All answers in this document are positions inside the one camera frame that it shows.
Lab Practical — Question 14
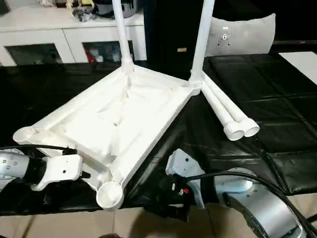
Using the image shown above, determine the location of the white plastic table top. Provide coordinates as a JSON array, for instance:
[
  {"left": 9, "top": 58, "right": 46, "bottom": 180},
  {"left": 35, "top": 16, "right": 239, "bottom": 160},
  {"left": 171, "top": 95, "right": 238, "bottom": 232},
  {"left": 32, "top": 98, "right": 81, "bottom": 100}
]
[{"left": 12, "top": 63, "right": 204, "bottom": 210}]

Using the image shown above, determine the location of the white plastic table leg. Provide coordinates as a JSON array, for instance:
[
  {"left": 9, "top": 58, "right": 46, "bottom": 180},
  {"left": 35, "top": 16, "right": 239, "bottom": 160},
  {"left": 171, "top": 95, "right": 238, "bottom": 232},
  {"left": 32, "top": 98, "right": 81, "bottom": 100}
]
[
  {"left": 200, "top": 84, "right": 245, "bottom": 142},
  {"left": 204, "top": 79, "right": 261, "bottom": 138},
  {"left": 111, "top": 0, "right": 135, "bottom": 75},
  {"left": 188, "top": 0, "right": 216, "bottom": 96}
]

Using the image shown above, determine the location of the black work mat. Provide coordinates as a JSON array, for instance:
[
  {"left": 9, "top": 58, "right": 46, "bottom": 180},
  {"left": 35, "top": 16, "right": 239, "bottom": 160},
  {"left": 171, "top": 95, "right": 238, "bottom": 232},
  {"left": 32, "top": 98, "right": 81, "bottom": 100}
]
[{"left": 0, "top": 52, "right": 317, "bottom": 217}]

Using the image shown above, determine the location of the black cabinet with gold label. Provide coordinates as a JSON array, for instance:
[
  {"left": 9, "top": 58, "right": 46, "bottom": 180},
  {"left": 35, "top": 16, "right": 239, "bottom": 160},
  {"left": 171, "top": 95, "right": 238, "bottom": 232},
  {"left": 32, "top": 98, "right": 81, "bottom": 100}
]
[{"left": 144, "top": 0, "right": 211, "bottom": 71}]

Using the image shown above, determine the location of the white cabinet with glass doors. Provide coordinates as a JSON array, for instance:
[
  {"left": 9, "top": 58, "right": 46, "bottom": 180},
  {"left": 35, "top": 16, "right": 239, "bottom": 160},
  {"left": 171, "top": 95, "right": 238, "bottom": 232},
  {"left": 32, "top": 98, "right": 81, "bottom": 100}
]
[{"left": 0, "top": 2, "right": 148, "bottom": 66}]

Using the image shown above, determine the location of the flat white board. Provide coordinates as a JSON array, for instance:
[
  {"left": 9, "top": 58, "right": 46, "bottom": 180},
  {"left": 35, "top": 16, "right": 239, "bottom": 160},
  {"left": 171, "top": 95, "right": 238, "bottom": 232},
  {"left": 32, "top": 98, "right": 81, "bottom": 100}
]
[{"left": 278, "top": 51, "right": 317, "bottom": 86}]

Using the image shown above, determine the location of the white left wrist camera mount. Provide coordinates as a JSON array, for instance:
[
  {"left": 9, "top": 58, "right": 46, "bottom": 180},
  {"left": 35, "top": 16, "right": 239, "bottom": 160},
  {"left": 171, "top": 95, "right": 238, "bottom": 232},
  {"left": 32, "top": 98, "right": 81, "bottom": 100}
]
[{"left": 30, "top": 154, "right": 84, "bottom": 192}]

